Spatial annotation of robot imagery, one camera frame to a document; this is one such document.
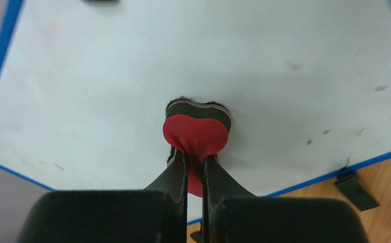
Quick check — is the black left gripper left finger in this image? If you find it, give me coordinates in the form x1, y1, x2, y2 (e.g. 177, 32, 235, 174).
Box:
145, 149, 187, 242

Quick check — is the blue framed whiteboard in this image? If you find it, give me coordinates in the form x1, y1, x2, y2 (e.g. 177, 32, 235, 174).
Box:
0, 1, 391, 195

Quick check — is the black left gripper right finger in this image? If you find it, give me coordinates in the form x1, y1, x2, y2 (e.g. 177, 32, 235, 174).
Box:
202, 155, 255, 242

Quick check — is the red heart eraser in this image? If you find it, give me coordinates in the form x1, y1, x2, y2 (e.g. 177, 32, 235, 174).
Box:
163, 97, 231, 197

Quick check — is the silver wire board stand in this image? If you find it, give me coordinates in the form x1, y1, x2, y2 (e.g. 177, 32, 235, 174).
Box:
190, 174, 378, 242

